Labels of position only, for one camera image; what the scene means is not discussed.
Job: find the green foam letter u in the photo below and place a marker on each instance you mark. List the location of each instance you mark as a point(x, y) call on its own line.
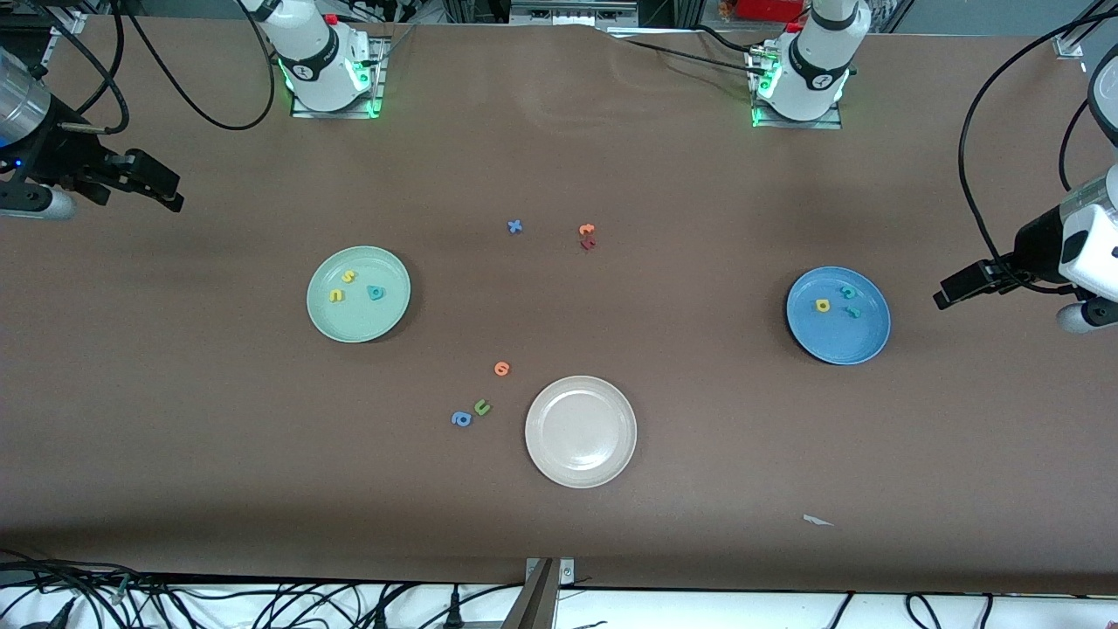
point(479, 411)

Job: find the black power plug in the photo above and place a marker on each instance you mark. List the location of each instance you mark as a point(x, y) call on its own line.
point(454, 611)

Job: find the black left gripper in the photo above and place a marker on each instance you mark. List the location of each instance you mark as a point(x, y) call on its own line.
point(1036, 248)

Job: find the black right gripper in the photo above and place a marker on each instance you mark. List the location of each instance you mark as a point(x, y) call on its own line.
point(63, 155)

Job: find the beige plate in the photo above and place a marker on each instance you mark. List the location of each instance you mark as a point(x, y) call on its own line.
point(581, 431)

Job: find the white tape scrap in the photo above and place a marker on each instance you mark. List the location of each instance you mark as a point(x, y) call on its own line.
point(815, 521)

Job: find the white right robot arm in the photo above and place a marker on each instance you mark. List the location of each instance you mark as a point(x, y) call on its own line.
point(306, 52)

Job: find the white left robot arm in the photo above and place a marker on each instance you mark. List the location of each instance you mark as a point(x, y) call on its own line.
point(812, 70)

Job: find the blue plate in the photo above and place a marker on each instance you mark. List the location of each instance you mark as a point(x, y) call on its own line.
point(843, 336)

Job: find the blue foam letter a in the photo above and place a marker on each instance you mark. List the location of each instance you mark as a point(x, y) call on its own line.
point(468, 418)

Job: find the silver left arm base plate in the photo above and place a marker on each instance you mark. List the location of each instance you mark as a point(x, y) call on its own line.
point(758, 61)

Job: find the green plate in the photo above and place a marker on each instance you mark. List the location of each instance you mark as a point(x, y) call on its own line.
point(358, 319)

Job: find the metal equipment rack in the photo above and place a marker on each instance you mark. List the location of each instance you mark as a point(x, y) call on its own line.
point(568, 10)

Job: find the aluminium frame post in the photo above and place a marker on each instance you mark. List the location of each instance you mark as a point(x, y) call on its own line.
point(537, 603)

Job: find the red box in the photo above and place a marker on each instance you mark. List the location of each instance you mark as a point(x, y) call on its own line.
point(769, 9)

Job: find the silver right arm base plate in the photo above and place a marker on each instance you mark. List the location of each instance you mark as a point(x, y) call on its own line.
point(377, 87)

